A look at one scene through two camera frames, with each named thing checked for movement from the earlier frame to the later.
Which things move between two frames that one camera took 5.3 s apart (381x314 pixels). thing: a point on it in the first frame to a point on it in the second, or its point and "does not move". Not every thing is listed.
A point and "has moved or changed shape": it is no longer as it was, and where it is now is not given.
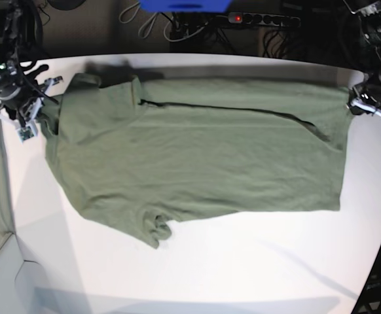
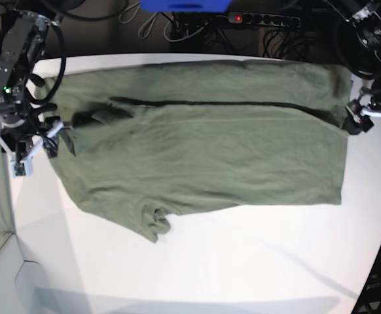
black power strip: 251,18 does not move
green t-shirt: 167,150 has moved or changed shape
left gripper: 22,107 to 19,139
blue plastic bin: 185,6 does not move
